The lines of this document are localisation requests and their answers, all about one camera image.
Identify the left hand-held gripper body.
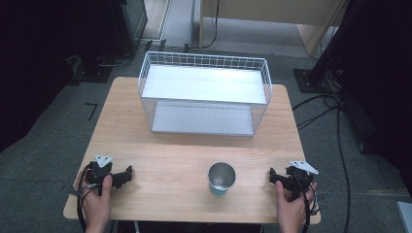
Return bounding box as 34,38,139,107
85,154,115,197

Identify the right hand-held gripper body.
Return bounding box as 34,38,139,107
284,160,320,202

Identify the teal metal cup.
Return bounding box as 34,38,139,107
207,161,237,197

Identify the white wire shelf rack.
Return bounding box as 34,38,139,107
137,50,274,138

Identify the person's right hand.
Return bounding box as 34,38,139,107
274,181,320,229

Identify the person's left hand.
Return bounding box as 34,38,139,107
80,174,113,227

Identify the black metal stand with base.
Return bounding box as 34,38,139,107
292,0,367,95

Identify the white box corner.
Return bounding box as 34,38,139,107
395,200,412,233

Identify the dark curtain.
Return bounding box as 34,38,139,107
0,0,120,153
336,0,412,185

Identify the black cabinet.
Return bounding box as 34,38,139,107
108,0,149,58

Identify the light wooden furniture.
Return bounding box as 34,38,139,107
198,0,352,57

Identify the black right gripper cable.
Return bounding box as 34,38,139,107
291,173,320,233

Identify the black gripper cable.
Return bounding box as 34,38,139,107
291,173,320,233
66,164,101,233

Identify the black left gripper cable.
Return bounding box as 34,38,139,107
66,164,101,233

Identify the long black floor cable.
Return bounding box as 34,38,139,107
335,96,354,233

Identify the black floor cable bundle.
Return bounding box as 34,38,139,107
292,69,344,131

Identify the black stand base plate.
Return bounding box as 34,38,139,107
66,53,115,85

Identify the black hanging cable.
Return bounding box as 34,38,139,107
190,0,222,51

